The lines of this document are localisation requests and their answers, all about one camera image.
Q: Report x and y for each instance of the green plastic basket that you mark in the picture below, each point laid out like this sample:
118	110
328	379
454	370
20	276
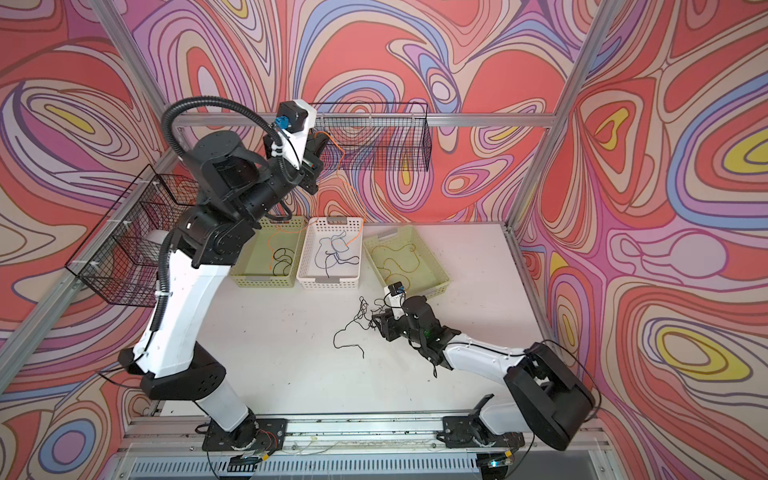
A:
270	259
402	255

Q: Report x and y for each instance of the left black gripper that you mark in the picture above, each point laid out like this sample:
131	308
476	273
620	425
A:
311	168

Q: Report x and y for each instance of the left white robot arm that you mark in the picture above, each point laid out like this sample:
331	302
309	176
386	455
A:
237	188

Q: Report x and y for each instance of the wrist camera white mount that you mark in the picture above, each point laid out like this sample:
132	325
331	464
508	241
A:
395	295
293	122

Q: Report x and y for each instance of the black wire basket wall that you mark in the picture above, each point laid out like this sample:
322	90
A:
374	135
114	261

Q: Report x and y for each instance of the black wire basket left wall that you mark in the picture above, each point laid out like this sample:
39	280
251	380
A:
114	261

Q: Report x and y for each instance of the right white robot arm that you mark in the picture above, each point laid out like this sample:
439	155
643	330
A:
547	397

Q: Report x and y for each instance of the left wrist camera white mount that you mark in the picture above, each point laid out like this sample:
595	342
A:
293	122

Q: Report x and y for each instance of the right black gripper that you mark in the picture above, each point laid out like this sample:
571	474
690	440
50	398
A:
388	327

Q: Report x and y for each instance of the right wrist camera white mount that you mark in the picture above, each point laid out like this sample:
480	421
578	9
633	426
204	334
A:
395	295

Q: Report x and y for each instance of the white plastic basket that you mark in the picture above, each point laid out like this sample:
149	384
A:
331	257

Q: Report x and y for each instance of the right green plastic basket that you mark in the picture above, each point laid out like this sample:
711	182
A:
402	255

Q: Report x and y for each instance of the black wire basket back wall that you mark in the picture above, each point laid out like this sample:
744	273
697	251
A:
374	135

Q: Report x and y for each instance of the left green plastic basket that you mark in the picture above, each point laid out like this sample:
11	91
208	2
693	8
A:
270	259

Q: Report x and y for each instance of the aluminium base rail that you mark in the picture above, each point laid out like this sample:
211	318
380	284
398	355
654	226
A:
304	434

